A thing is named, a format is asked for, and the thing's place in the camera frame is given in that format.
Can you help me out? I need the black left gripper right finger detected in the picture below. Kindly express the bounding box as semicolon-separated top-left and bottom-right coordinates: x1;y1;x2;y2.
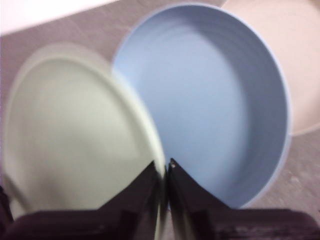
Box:
166;157;320;240

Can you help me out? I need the white plate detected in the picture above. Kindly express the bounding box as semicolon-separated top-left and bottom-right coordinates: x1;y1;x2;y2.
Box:
219;0;320;137

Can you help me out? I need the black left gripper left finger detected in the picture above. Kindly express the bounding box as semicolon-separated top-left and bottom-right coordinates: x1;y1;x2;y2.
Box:
3;160;162;240

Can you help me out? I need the blue plate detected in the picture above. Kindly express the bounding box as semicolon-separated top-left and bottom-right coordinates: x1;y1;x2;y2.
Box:
111;2;293;211

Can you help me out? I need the green plate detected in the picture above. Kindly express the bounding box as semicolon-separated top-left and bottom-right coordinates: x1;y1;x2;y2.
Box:
2;43;171;240

